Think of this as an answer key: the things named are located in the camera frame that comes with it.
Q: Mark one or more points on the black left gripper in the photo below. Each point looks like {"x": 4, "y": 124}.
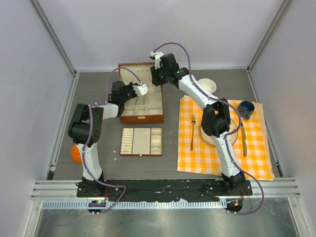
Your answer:
{"x": 130, "y": 87}

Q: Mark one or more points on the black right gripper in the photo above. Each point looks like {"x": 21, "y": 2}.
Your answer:
{"x": 155, "y": 80}

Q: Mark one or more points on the brown jewelry box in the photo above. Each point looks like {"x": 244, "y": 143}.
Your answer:
{"x": 143, "y": 109}

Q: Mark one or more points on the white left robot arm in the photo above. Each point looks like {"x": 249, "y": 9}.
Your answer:
{"x": 85, "y": 131}

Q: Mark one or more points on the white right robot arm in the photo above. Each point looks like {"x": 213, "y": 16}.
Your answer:
{"x": 215, "y": 120}

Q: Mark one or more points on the brown jewelry tray insert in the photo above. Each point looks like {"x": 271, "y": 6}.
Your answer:
{"x": 141, "y": 145}

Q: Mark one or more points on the white ceramic bowl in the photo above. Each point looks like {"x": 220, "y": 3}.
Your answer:
{"x": 208, "y": 84}

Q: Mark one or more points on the gold fork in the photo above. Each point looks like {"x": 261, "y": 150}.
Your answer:
{"x": 193, "y": 122}

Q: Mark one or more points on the orange upturned bowl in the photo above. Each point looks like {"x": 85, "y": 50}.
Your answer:
{"x": 75, "y": 154}

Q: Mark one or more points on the dark blue mug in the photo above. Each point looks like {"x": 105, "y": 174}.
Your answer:
{"x": 246, "y": 109}

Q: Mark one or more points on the decorated ceramic plate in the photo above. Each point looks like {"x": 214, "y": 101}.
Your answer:
{"x": 233, "y": 137}

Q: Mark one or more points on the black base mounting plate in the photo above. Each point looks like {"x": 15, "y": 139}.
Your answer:
{"x": 160, "y": 190}

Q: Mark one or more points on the gold knife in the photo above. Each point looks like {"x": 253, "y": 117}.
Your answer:
{"x": 243, "y": 140}

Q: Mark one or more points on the yellow checkered cloth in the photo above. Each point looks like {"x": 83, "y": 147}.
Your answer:
{"x": 204, "y": 158}

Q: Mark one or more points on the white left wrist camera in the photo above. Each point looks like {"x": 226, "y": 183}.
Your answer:
{"x": 140, "y": 88}

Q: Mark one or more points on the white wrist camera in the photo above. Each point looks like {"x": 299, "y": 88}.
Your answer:
{"x": 156, "y": 57}
{"x": 140, "y": 88}

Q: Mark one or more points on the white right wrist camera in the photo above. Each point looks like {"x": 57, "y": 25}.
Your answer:
{"x": 156, "y": 57}

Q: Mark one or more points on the white slotted cable duct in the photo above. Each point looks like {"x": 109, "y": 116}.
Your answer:
{"x": 100, "y": 205}

